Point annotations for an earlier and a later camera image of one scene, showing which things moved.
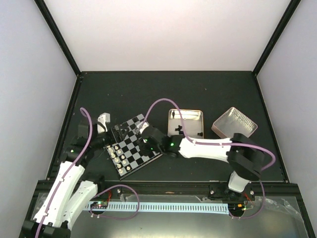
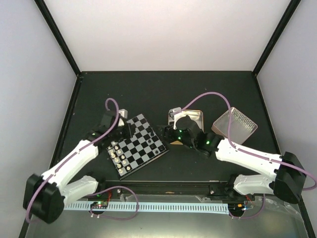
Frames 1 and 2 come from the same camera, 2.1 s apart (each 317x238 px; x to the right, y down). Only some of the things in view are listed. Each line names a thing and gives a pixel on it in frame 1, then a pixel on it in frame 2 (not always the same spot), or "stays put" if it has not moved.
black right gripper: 145,151 to 168,133
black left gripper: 120,137 stays put
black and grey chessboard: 124,152 stays put
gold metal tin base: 193,120 stays put
